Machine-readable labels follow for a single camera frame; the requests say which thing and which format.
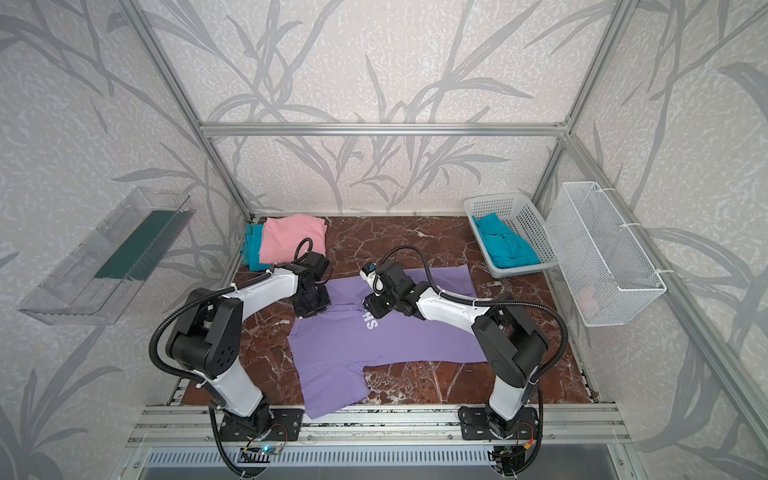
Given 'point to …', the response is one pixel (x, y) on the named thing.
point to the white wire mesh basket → (602, 269)
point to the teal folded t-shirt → (252, 247)
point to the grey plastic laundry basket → (519, 214)
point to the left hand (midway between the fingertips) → (327, 300)
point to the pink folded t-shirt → (281, 235)
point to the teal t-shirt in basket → (505, 248)
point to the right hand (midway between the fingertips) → (370, 292)
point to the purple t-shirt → (331, 351)
